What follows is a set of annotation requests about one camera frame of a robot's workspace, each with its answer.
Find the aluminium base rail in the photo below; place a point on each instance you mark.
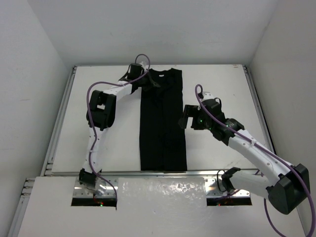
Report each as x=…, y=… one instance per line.
x=102, y=190

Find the white front cover panel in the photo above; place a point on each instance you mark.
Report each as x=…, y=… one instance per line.
x=49, y=213

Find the aluminium frame rail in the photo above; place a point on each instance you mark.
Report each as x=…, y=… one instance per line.
x=48, y=160
x=259, y=111

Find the right aluminium frame rail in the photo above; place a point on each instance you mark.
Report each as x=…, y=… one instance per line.
x=259, y=111

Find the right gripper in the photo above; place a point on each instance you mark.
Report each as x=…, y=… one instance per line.
x=189, y=110

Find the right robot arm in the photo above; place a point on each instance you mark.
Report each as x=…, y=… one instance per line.
x=284, y=185

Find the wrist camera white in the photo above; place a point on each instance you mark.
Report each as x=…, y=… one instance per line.
x=206, y=96
x=145, y=65

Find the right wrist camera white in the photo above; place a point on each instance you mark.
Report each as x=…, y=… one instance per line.
x=206, y=96

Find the black t-shirt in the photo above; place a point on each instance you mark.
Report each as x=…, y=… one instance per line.
x=162, y=141

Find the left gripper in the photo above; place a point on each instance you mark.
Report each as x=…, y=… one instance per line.
x=142, y=79

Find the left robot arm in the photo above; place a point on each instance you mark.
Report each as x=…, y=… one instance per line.
x=101, y=99

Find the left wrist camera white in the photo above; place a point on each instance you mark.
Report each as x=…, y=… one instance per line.
x=145, y=65

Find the left aluminium frame rail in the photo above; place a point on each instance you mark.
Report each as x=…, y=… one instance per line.
x=48, y=160

